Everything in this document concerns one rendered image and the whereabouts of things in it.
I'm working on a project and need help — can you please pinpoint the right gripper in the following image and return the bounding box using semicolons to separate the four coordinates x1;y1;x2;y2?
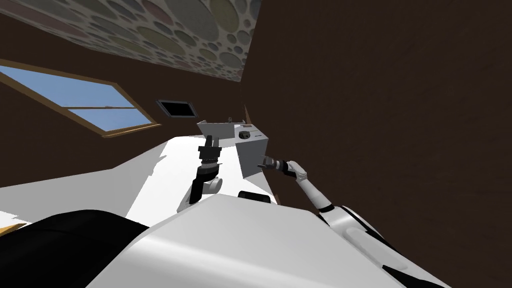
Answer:
257;155;283;172

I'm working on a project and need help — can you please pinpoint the wooden framed window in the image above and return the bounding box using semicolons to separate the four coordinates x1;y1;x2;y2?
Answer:
0;59;163;139

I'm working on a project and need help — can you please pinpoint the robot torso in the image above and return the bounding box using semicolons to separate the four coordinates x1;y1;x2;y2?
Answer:
85;190;406;288

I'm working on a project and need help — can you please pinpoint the grey cabinet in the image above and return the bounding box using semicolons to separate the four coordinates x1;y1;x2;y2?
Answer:
195;119;270;179

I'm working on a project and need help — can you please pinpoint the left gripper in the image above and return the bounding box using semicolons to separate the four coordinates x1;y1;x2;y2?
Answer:
197;135;223;162

